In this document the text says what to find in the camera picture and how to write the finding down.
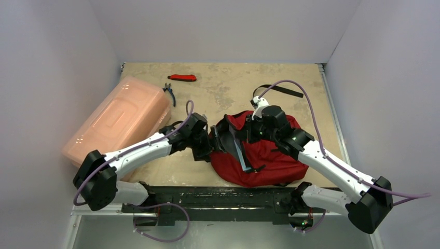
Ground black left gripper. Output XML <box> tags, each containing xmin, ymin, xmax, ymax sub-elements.
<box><xmin>187</xmin><ymin>126</ymin><xmax>225</xmax><ymax>161</ymax></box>

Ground red student backpack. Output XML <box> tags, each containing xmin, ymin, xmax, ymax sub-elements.
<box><xmin>211</xmin><ymin>110</ymin><xmax>309</xmax><ymax>188</ymax></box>

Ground light blue book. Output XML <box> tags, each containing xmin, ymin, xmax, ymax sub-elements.
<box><xmin>228</xmin><ymin>125</ymin><xmax>253</xmax><ymax>173</ymax></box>

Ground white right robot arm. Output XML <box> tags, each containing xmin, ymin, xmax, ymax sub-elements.
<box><xmin>243</xmin><ymin>105</ymin><xmax>393</xmax><ymax>234</ymax></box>

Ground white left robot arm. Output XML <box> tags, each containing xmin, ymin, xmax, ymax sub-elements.
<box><xmin>73</xmin><ymin>113</ymin><xmax>225</xmax><ymax>212</ymax></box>

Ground red utility knife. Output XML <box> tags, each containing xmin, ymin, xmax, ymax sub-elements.
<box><xmin>167</xmin><ymin>74</ymin><xmax>197</xmax><ymax>82</ymax></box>

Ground pink translucent plastic storage box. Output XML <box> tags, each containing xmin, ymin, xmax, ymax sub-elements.
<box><xmin>62</xmin><ymin>76</ymin><xmax>172</xmax><ymax>167</ymax></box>

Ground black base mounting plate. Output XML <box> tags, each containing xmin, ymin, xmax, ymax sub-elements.
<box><xmin>101</xmin><ymin>185</ymin><xmax>328</xmax><ymax>227</ymax></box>

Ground blue handled pliers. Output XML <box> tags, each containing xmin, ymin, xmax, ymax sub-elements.
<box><xmin>162</xmin><ymin>83</ymin><xmax>176</xmax><ymax>107</ymax></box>

